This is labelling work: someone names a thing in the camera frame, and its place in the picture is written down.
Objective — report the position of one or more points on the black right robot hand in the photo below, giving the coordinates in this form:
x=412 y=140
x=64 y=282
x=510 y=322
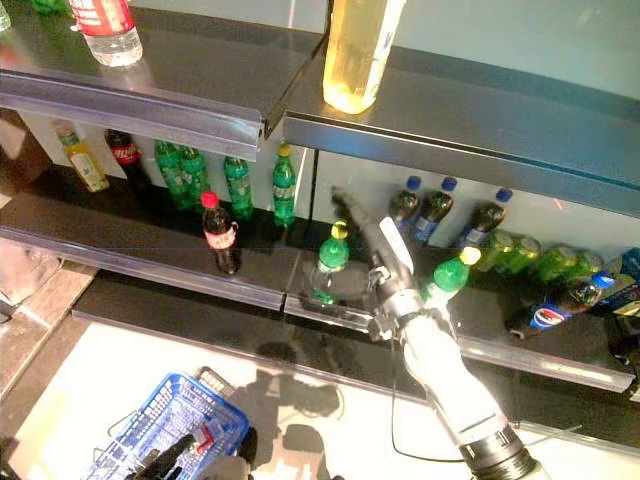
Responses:
x=395 y=250

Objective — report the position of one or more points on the Coca-Cola bottle red cap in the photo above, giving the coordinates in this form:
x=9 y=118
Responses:
x=220 y=240
x=124 y=152

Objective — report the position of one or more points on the green soda can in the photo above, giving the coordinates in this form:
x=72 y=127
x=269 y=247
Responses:
x=495 y=250
x=587 y=265
x=552 y=265
x=522 y=255

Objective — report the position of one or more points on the green Sprite bottle yellow cap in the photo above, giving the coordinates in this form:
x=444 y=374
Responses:
x=284 y=190
x=167 y=167
x=332 y=255
x=237 y=185
x=450 y=275
x=195 y=172

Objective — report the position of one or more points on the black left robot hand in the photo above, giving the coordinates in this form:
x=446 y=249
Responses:
x=160 y=465

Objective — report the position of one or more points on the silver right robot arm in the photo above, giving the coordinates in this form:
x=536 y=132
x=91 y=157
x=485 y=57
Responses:
x=450 y=390

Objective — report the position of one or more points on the yellow tea bottle green cap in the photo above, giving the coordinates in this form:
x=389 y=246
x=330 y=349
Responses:
x=87 y=167

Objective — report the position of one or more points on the clear plastic bottle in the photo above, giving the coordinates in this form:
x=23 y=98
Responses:
x=4 y=15

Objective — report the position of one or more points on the Pepsi bottle blue cap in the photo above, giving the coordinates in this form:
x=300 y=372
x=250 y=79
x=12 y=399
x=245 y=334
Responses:
x=432 y=212
x=627 y=340
x=547 y=315
x=402 y=205
x=482 y=220

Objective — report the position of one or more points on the grey-brown stone plinth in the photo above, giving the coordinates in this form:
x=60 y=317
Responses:
x=40 y=340

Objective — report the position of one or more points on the large yellow drink bottle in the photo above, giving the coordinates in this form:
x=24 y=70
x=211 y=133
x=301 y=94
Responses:
x=357 y=60

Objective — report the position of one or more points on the blue plastic shopping basket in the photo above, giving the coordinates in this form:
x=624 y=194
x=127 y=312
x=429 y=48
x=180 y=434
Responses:
x=165 y=400

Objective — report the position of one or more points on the green packaged item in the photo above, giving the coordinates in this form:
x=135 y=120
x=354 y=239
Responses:
x=50 y=5

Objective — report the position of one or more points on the clear water bottle red label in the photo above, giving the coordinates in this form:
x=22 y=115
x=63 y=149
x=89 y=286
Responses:
x=205 y=444
x=107 y=35

